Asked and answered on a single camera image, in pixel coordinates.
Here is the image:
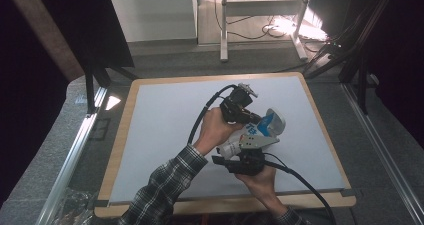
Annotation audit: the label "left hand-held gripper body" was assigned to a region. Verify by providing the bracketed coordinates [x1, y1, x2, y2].
[219, 82, 259, 125]

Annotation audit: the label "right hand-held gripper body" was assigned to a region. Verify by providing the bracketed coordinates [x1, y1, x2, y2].
[226, 134, 280, 177]

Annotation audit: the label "blue and white milk pouch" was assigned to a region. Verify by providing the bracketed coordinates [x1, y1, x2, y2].
[216, 113, 276, 160]

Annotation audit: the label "white cup with hinged lid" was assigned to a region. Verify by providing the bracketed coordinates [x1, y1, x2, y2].
[265, 107, 287, 139]

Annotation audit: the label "person's left hand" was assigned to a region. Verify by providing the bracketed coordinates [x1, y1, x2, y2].
[193, 106, 244, 156]

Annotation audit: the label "person's right hand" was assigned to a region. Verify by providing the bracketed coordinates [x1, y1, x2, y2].
[234, 166, 280, 218]

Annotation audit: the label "white table mat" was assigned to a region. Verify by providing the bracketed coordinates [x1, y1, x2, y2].
[109, 76, 346, 205]

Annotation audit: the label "black tripod stand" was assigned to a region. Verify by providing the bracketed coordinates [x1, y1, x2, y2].
[302, 0, 399, 117]

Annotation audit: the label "white panel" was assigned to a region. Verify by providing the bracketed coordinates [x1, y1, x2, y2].
[109, 0, 198, 43]

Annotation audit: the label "black floor plate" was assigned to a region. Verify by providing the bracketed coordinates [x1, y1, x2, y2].
[87, 117, 112, 141]

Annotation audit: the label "black metal stand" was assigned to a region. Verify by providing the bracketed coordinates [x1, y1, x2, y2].
[83, 59, 138, 115]

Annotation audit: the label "clear plastic bag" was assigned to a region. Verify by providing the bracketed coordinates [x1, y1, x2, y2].
[52, 187, 97, 225]

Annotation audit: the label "brown wooden beam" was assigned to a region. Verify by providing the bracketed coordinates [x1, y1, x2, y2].
[3, 0, 85, 83]

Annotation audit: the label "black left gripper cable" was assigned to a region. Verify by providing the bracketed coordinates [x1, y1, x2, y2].
[187, 83, 239, 146]

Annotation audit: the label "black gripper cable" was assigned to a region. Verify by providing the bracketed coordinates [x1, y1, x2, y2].
[264, 152, 336, 225]
[187, 83, 239, 146]

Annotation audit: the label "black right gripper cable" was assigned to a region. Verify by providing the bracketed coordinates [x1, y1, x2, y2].
[264, 152, 336, 225]

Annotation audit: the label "black floor cables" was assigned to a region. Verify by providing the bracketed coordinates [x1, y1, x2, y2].
[213, 0, 301, 41]

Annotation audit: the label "white metal desk frame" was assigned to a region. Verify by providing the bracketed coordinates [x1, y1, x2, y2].
[192, 0, 312, 63]

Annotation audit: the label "aluminium rail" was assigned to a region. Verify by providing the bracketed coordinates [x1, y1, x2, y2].
[341, 82, 424, 225]
[35, 86, 108, 225]

